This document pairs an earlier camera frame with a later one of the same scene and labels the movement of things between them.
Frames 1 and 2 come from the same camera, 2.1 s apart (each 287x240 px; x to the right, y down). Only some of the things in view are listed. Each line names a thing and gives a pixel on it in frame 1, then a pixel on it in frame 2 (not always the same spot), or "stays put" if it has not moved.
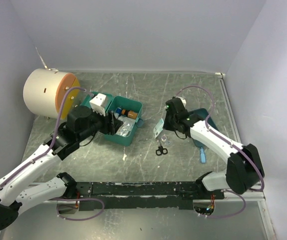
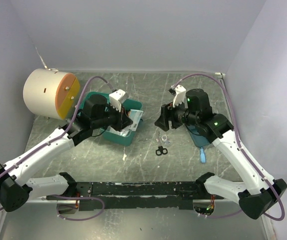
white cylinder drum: (44, 91) stays put
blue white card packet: (158, 128) -> (135, 115)
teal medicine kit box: (128, 111) stays put
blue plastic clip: (202, 155) stays put
